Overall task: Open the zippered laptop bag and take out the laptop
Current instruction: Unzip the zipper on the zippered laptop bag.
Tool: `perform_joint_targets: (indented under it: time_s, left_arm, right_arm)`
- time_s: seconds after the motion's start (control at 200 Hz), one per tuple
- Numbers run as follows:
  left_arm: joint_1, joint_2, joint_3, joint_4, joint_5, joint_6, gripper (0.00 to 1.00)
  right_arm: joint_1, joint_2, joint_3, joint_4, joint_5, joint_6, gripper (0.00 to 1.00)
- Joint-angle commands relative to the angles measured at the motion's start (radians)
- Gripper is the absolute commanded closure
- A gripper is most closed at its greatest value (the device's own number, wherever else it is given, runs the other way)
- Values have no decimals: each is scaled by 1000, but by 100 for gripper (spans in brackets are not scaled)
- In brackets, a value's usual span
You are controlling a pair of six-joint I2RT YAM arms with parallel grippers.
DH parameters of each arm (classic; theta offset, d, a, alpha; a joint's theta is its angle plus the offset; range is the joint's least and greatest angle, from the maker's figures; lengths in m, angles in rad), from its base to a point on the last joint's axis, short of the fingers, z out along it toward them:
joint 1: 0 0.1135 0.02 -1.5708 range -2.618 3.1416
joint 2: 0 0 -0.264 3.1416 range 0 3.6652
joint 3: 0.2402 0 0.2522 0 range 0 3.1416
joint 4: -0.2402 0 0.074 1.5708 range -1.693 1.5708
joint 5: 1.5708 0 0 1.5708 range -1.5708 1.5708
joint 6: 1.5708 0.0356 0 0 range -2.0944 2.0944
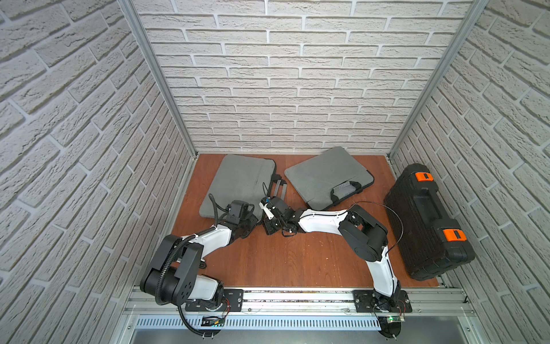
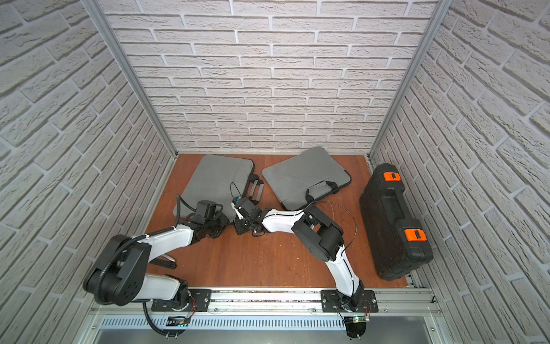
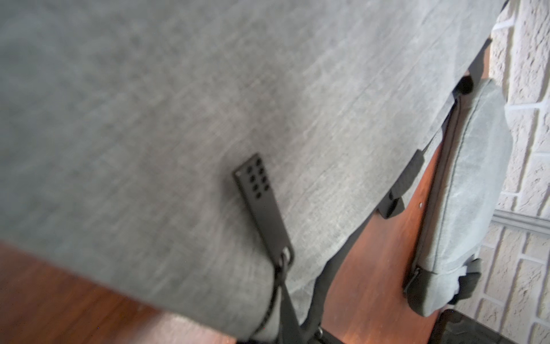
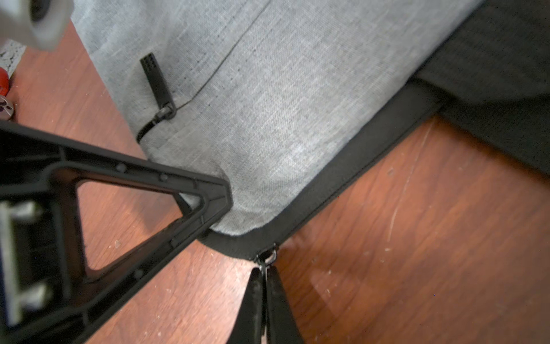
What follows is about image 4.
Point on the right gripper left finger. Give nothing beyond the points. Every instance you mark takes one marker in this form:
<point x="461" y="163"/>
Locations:
<point x="248" y="327"/>

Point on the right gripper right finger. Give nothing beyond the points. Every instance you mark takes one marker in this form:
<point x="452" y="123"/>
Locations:
<point x="281" y="327"/>

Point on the red handled pliers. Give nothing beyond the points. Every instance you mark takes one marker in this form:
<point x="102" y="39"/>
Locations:
<point x="7" y="107"/>

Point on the grey laptop bag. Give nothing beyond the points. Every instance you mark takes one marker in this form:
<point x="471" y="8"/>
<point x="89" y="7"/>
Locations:
<point x="496" y="67"/>
<point x="263" y="94"/>

